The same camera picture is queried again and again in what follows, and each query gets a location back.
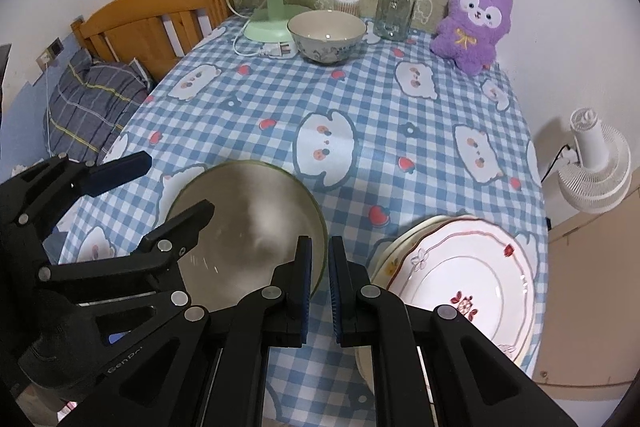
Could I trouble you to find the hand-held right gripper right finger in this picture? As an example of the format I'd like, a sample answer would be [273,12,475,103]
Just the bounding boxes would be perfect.
[328,235,576,427]

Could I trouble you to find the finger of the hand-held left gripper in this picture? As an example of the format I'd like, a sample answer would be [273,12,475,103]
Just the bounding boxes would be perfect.
[0,151,153,240]
[39,199,217,349]

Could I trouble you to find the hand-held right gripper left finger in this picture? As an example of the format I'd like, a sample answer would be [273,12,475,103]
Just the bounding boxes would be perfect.
[57,234,314,427]

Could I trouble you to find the large yellow floral plate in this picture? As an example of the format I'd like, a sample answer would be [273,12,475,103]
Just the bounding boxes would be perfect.
[354,213,543,400]

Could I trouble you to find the cream floral ceramic bowl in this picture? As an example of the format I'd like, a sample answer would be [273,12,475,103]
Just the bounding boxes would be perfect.
[287,9,366,66]
[164,159,329,314]

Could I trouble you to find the white plate with red pattern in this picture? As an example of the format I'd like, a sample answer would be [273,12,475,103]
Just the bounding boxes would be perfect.
[385,216,536,363]

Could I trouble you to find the grey plaid pillow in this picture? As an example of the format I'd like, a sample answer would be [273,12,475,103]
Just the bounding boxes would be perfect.
[47,49,153,158]

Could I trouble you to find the wooden bed headboard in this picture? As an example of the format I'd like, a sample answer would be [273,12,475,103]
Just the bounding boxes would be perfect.
[70,0,236,82]

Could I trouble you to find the blue checkered tablecloth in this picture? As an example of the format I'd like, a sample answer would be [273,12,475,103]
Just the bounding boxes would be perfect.
[42,14,551,427]

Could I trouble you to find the beige door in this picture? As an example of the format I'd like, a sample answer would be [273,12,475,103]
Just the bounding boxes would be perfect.
[532,184,640,390]

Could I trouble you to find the white floor fan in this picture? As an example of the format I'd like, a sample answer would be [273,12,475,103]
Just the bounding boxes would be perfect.
[542,108,633,214]

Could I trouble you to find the purple plush toy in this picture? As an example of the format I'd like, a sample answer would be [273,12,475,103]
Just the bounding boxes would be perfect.
[430,0,513,75]

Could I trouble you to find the glass jar with dark lid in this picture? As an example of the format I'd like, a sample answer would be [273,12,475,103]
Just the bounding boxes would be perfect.
[372,0,420,42]

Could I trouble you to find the white charging cable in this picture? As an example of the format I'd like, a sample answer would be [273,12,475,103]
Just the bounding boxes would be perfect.
[42,62,54,152]

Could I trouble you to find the wall socket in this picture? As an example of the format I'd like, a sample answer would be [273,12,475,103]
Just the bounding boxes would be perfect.
[37,38,63,70]

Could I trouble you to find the white fan power cord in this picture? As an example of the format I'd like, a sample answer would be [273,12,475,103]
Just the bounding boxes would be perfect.
[226,0,298,58]

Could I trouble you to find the black fan cable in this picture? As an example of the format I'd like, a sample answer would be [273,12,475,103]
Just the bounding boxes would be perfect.
[540,144,576,182]

